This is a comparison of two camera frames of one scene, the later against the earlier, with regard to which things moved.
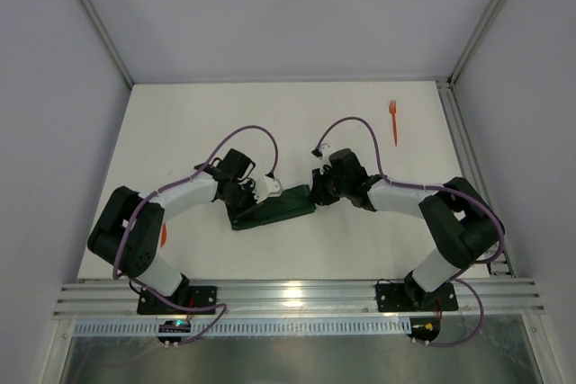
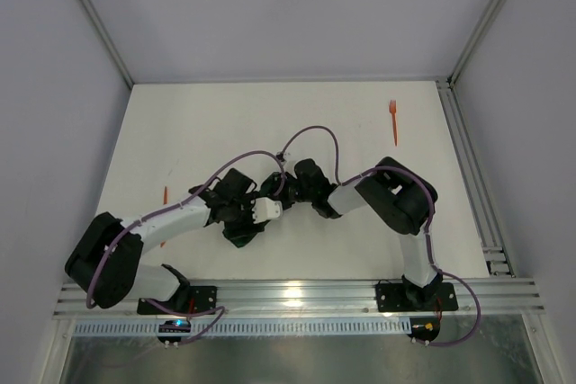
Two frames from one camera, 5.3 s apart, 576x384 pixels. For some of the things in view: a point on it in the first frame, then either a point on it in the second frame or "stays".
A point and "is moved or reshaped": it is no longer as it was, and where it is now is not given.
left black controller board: [174, 326] stays
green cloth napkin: [292, 201] is moved or reshaped
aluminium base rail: [297, 299] stays
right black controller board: [425, 329] stays
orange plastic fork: [392, 104] stays
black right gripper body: [319, 189] → [274, 184]
